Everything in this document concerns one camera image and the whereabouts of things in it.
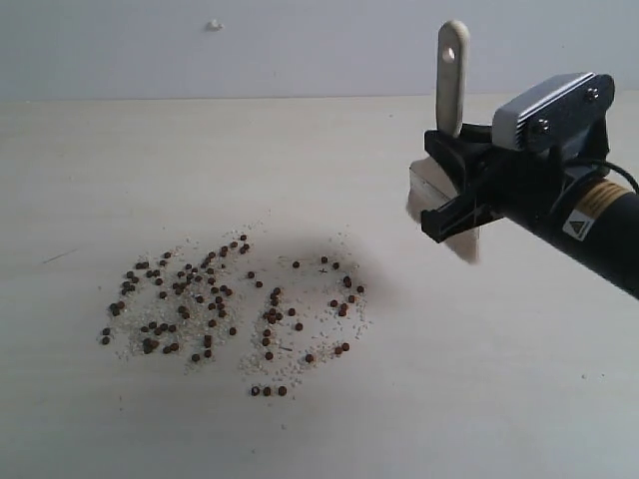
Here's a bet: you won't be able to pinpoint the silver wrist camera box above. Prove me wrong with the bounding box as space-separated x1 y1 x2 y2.
491 72 615 153

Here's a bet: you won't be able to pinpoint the white blob on wall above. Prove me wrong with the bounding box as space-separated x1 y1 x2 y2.
206 19 225 32

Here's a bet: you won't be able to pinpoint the black camera cable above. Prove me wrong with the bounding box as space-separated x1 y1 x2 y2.
563 160 639 196

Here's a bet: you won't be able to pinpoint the brown and white grains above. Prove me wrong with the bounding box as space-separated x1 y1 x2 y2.
96 222 371 398

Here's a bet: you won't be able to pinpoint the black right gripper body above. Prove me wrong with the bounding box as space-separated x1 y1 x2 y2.
468 144 574 235

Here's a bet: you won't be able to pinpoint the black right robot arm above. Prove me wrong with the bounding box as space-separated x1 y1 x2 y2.
419 121 638 296

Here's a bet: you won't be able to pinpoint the white wooden brush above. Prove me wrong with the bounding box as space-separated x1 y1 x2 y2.
405 20 479 264

